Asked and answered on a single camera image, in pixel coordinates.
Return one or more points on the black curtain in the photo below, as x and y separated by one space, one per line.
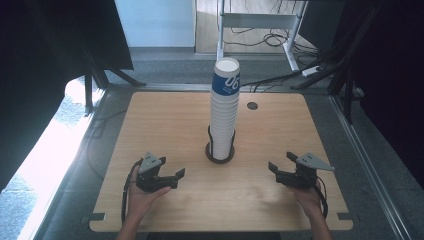
33 66
393 83

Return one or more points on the stack of white paper cups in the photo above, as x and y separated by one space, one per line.
224 126

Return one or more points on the white power strip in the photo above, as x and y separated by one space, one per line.
311 70

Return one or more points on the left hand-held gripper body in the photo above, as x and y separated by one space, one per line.
148 175

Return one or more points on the person's left hand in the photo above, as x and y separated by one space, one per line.
140 201

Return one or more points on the person's right hand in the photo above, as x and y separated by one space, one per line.
310 200

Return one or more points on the round dark table grommet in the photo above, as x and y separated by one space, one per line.
252 106

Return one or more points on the black metal stand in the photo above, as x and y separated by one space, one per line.
88 90
348 96

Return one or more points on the aluminium floor rail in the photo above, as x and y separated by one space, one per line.
366 166

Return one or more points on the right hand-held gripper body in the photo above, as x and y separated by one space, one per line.
301 178

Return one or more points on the white metal desk frame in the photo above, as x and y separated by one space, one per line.
256 20

